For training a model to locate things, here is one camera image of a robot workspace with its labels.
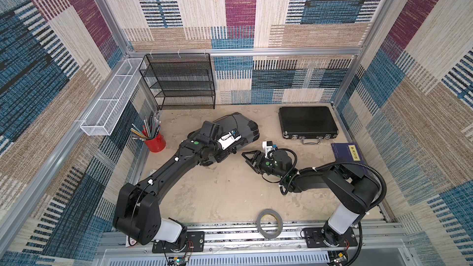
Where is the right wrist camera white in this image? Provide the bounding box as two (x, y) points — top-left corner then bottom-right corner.
(262, 141), (275, 159)

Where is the black aluminium poker case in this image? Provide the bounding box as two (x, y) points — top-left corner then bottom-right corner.
(278, 106), (339, 142)

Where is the black wire mesh shelf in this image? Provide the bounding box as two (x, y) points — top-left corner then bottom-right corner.
(140, 53), (216, 110)

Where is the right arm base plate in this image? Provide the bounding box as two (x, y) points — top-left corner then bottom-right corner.
(302, 227), (358, 248)

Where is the grey tape roll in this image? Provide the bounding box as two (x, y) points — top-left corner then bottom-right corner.
(256, 209), (283, 240)

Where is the grey plastic poker case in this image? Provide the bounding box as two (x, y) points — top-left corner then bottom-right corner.
(203, 112), (260, 148)

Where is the bundle of coloured pencils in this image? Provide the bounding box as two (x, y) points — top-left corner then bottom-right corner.
(131, 112), (161, 142)

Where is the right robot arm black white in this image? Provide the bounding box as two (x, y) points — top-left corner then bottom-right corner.
(242, 149), (387, 247)

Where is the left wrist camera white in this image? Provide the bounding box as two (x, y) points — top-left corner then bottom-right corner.
(218, 129), (241, 150)

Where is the red pencil cup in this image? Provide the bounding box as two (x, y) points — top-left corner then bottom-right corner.
(144, 134), (166, 153)

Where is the white wire mesh basket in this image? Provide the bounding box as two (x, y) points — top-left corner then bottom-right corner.
(80, 59), (142, 136)

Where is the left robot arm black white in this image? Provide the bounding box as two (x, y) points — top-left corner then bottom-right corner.
(113, 121), (241, 245)

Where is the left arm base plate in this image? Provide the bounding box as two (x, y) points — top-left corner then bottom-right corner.
(152, 231), (205, 254)

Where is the purple book yellow label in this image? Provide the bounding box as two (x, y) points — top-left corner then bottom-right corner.
(331, 143), (365, 164)

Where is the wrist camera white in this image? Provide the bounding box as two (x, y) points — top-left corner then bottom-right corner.
(262, 141), (275, 159)
(218, 129), (241, 150)

